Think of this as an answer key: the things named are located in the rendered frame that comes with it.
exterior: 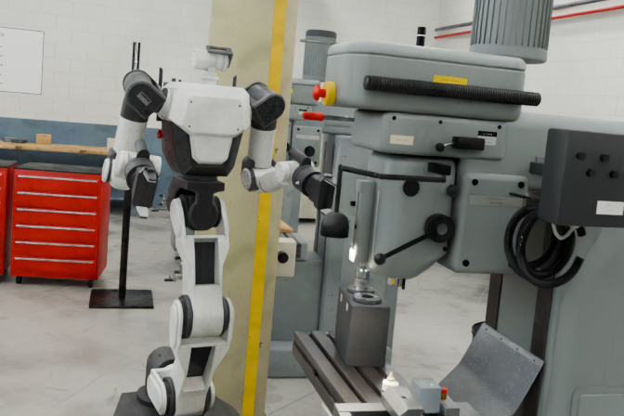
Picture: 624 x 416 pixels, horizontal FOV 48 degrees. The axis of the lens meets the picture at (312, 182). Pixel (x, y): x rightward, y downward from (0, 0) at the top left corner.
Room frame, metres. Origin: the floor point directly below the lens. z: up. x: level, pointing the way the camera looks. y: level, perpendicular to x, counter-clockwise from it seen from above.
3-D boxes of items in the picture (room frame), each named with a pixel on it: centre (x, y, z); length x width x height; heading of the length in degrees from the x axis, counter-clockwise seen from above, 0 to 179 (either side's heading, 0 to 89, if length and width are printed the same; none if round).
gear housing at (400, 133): (1.81, -0.28, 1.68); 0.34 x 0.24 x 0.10; 106
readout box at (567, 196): (1.56, -0.62, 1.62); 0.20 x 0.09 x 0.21; 106
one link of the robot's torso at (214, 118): (2.38, 0.40, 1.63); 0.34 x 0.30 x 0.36; 117
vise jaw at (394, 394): (1.56, -0.25, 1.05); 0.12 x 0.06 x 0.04; 14
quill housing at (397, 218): (1.80, -0.25, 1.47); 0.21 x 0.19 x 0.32; 16
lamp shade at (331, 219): (1.73, -0.07, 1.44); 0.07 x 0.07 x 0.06
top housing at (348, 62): (1.80, -0.26, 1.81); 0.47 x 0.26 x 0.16; 106
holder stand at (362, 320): (2.13, -0.19, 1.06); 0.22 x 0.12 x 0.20; 8
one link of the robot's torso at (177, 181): (2.40, 0.41, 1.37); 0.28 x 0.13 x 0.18; 27
